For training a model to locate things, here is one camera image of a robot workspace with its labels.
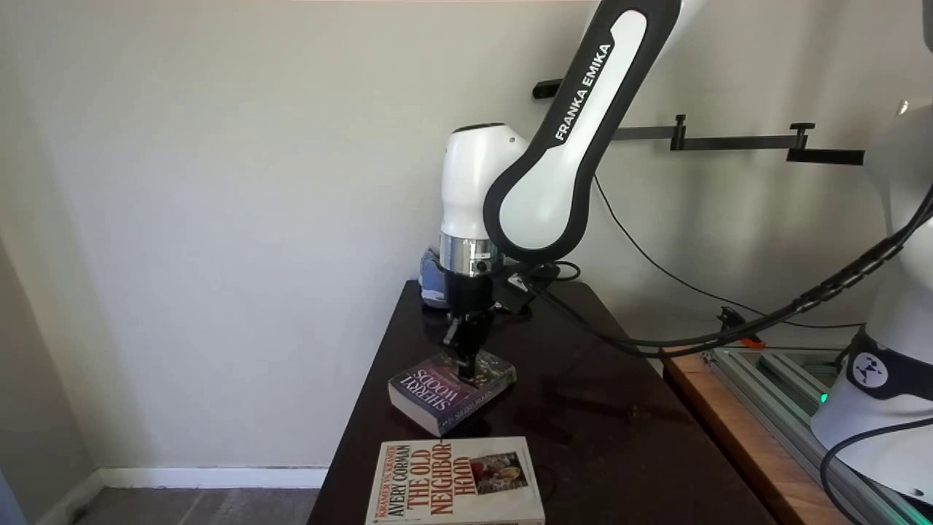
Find dark purple paperback book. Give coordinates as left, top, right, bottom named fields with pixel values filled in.
left=386, top=347, right=519, bottom=436

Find grey and blue sneaker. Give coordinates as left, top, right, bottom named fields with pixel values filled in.
left=418, top=244, right=537, bottom=315

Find white baseboard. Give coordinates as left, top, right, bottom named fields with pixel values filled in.
left=37, top=464, right=329, bottom=525

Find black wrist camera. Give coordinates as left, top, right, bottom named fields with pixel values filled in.
left=491, top=257, right=583, bottom=307

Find red and black clip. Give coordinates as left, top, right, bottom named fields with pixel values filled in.
left=714, top=307, right=768, bottom=349

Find black base cable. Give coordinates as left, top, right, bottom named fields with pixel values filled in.
left=817, top=414, right=933, bottom=511

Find cream paperback book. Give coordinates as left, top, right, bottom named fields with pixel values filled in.
left=361, top=435, right=548, bottom=525

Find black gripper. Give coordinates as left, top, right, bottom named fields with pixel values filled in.
left=444, top=270, right=498, bottom=384

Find wooden base board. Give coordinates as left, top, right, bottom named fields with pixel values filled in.
left=664, top=347, right=849, bottom=525

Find black camera boom bar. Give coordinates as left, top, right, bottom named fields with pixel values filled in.
left=530, top=79, right=868, bottom=168

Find thin black wall cable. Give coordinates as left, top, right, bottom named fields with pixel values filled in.
left=586, top=171, right=868, bottom=334

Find aluminium rail frame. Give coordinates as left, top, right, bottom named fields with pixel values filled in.
left=704, top=337, right=933, bottom=525

